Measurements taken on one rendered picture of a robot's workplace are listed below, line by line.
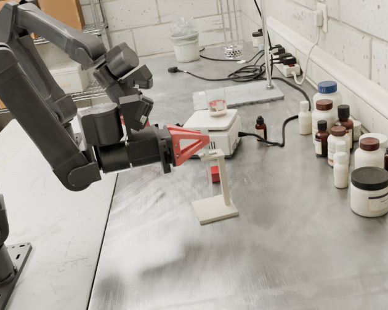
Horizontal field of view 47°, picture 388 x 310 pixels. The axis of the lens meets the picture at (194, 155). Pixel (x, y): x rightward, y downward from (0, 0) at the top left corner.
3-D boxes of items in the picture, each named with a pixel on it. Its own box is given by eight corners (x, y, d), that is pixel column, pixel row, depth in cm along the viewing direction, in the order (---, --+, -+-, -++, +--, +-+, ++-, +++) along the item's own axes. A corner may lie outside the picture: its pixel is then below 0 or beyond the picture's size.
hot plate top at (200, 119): (181, 130, 113) (181, 127, 113) (196, 112, 123) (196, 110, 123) (227, 130, 109) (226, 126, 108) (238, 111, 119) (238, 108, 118)
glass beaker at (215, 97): (233, 114, 116) (229, 85, 113) (219, 122, 113) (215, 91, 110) (215, 111, 120) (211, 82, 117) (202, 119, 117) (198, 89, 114)
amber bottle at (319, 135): (329, 150, 108) (328, 118, 104) (331, 156, 105) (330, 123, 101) (315, 151, 108) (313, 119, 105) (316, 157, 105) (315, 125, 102)
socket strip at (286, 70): (286, 77, 166) (285, 66, 164) (265, 55, 202) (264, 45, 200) (300, 75, 166) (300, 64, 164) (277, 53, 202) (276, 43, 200)
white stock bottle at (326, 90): (335, 137, 114) (334, 88, 108) (309, 133, 118) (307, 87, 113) (347, 127, 118) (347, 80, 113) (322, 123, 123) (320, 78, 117)
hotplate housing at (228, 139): (159, 159, 118) (153, 131, 115) (176, 138, 129) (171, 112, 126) (240, 159, 111) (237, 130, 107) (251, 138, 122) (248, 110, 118)
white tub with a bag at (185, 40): (191, 55, 227) (185, 11, 218) (209, 57, 216) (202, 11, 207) (168, 61, 220) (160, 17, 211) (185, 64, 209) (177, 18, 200)
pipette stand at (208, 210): (200, 224, 88) (189, 166, 82) (191, 205, 95) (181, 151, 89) (239, 214, 89) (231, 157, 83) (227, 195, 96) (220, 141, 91)
